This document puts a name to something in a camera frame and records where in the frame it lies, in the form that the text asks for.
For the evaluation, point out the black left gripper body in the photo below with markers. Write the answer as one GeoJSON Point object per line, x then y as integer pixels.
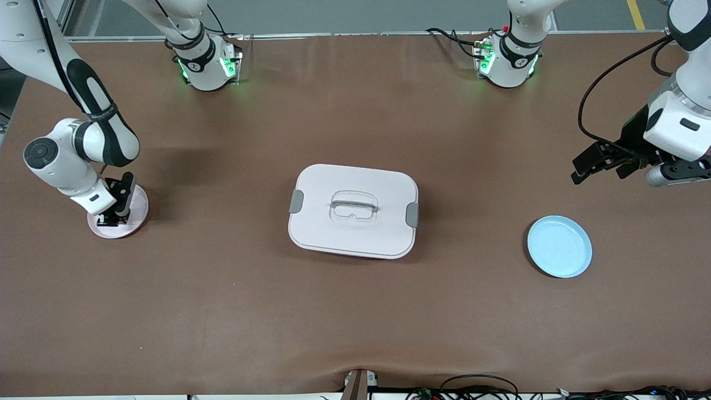
{"type": "Point", "coordinates": [632, 135]}

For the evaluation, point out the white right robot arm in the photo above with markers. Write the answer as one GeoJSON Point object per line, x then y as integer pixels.
{"type": "Point", "coordinates": [55, 161]}

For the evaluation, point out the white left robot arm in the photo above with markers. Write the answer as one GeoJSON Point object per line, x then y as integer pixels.
{"type": "Point", "coordinates": [680, 122]}

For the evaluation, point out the pink round plate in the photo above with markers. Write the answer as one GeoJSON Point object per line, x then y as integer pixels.
{"type": "Point", "coordinates": [137, 219]}

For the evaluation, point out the light blue round plate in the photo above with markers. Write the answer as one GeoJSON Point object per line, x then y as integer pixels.
{"type": "Point", "coordinates": [558, 250]}

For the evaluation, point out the white lidded storage box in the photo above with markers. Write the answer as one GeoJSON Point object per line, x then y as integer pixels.
{"type": "Point", "coordinates": [355, 233]}

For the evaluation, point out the aluminium frame struts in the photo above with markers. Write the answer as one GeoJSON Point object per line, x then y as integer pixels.
{"type": "Point", "coordinates": [68, 19]}

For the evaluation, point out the silver table edge rail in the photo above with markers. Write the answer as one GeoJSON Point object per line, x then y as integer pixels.
{"type": "Point", "coordinates": [361, 34]}

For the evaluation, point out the brown camera post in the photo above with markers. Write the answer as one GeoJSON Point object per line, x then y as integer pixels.
{"type": "Point", "coordinates": [355, 389]}

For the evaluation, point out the small white bracket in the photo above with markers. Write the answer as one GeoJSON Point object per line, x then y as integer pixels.
{"type": "Point", "coordinates": [372, 379]}

